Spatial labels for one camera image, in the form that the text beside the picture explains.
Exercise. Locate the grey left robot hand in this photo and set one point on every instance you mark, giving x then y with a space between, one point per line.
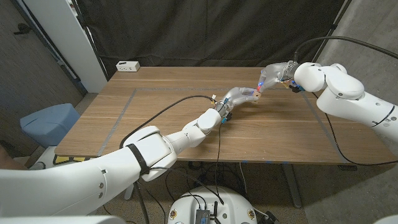
234 96

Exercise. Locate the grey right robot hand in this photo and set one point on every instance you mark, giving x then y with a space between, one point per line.
275 73

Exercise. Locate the wooden block with holes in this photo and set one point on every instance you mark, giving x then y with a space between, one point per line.
256 96

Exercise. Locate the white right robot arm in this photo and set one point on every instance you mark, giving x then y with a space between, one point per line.
351 93

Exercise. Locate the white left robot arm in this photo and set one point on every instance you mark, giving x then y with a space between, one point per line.
93 186

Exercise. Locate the black backdrop curtain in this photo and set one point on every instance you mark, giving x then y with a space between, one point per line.
202 31

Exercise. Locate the black backdrop stand pole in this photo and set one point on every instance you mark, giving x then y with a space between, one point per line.
339 19
91 42

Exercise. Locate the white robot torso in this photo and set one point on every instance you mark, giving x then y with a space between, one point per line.
230 202

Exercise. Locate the grey table leg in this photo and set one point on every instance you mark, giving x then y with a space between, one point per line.
292 186

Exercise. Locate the white power strip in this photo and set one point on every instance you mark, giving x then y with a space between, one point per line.
127 66

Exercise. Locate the black antenna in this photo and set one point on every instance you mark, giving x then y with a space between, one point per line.
215 210

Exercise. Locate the black table control panel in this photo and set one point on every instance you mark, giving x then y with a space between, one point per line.
347 168

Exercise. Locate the grey finned electronics box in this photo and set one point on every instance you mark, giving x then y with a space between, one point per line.
202 216

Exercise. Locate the white table leg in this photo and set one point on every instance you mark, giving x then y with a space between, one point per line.
128 194

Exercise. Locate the yellow black floor sign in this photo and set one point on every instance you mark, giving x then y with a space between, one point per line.
70 159

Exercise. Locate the blue padded stool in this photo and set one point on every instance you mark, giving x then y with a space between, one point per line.
49 124

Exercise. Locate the grey sneaker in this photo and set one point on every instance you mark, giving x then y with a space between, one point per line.
38 166

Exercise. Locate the person's bare leg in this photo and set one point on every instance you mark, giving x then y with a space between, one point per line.
9 163

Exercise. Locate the black door frame strip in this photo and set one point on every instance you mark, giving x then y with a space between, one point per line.
49 46

